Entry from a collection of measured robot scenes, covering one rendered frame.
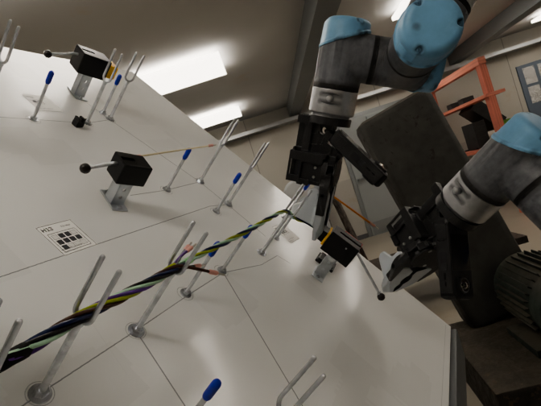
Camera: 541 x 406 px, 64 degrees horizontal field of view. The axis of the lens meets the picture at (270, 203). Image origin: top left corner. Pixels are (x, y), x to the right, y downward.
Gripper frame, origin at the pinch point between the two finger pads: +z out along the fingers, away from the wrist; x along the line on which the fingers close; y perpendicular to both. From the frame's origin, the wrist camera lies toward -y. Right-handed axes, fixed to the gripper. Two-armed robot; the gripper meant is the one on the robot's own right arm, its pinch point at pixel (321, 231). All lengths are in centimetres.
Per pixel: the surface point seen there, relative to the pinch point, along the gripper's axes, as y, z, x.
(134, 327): 11.4, 2.0, 39.2
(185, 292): 10.9, 2.2, 29.4
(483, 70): -91, -83, -580
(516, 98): -185, -64, -810
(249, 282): 6.7, 4.7, 17.3
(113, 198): 25.9, -5.3, 24.1
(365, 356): -11.9, 13.2, 13.5
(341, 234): -3.7, -0.5, 0.7
